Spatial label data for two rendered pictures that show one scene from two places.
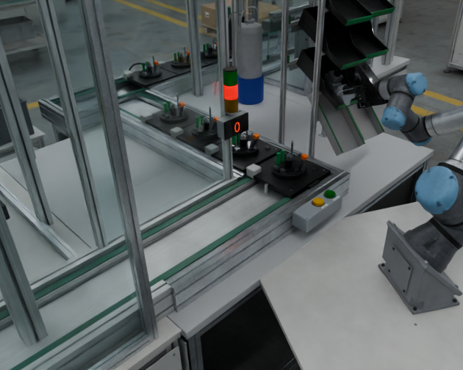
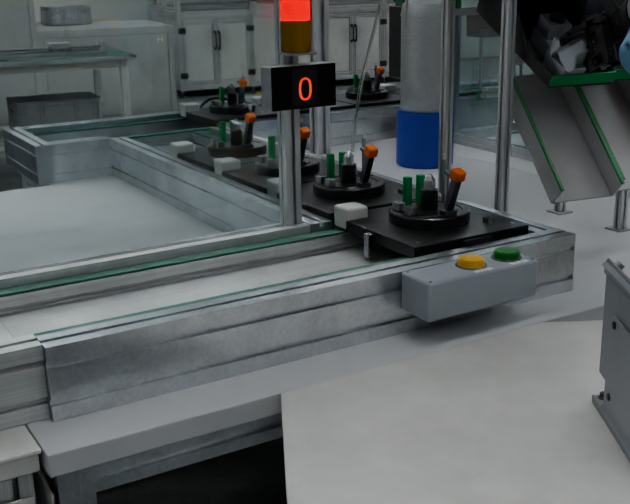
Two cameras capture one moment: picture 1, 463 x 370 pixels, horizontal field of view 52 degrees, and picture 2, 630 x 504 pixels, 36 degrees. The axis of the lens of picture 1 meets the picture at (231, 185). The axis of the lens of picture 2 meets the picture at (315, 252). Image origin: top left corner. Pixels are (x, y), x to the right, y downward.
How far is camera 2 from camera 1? 0.67 m
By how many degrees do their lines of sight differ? 19
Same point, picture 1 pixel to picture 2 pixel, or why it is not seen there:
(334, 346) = not seen: outside the picture
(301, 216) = (419, 278)
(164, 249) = (86, 312)
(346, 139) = (581, 175)
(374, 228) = not seen: hidden behind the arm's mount
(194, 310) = (94, 422)
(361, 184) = not seen: hidden behind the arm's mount
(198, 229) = (180, 293)
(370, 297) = (544, 450)
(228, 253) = (208, 313)
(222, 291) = (179, 402)
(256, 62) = (435, 77)
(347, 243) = (530, 360)
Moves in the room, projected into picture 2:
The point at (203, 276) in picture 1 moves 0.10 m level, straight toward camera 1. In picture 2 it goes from (134, 349) to (109, 382)
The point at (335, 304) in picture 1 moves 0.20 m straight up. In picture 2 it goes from (444, 451) to (448, 287)
